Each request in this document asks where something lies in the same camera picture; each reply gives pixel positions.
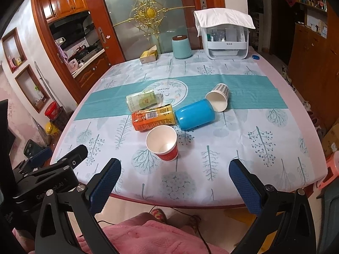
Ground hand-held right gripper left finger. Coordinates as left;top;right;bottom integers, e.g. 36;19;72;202
34;158;122;254

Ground checked paper cup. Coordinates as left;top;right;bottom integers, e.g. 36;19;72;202
205;83;229;112

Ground white cloth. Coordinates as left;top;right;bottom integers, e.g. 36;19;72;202
193;8;256;37

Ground tree print tablecloth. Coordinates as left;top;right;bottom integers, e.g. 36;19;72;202
50;50;317;207

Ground knitted slipper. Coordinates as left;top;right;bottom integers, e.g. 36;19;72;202
150;208;168;222

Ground green packet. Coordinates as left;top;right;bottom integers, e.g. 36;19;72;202
126;90;163;112

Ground teal canister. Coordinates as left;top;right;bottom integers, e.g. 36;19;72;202
172;35;192;59

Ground wooden wall cabinets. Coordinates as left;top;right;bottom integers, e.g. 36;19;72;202
37;0;89;23

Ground cardboard box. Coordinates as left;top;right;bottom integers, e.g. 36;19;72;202
322;119;339;158

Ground red paper cup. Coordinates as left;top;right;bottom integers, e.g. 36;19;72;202
146;125;179;162

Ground white countertop appliance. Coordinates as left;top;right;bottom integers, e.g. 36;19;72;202
203;22;251;60

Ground blue cup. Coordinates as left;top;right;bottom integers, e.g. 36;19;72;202
174;99;218;131

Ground tall wooden shelf cabinet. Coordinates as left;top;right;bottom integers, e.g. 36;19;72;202
287;0;339;129

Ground frosted glass door gold ornament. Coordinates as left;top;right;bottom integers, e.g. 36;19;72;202
98;0;202;56

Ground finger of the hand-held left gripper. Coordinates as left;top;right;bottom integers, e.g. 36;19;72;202
23;142;53;166
26;145;88;176

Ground pink plastic stool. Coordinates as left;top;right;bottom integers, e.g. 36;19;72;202
316;155;339;191

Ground wooden kitchen counter cabinet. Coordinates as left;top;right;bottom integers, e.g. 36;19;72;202
71;49;112;90

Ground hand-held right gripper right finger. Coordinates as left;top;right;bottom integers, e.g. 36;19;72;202
228;158;317;254

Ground red tin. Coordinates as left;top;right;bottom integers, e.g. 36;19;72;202
44;101;59;118

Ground range hood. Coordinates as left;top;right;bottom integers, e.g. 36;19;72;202
49;11;92;35

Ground pink fleece robe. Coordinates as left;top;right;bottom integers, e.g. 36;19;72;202
12;212;233;254

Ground wooden framed wall niche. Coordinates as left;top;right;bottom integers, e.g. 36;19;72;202
1;28;28;73
15;64;51;113

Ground yellow tissue box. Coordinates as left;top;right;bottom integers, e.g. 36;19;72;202
139;46;159;64

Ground pink hanging towel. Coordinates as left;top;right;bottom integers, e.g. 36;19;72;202
55;41;69;64

